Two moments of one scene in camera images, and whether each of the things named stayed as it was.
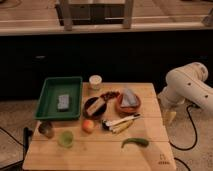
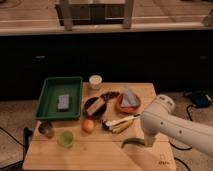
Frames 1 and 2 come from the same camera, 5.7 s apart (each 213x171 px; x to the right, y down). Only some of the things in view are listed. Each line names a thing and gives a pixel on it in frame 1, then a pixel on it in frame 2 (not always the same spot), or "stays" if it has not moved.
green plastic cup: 65,139 stays
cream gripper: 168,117 -> 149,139
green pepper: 139,141 stays
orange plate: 128,110 stays
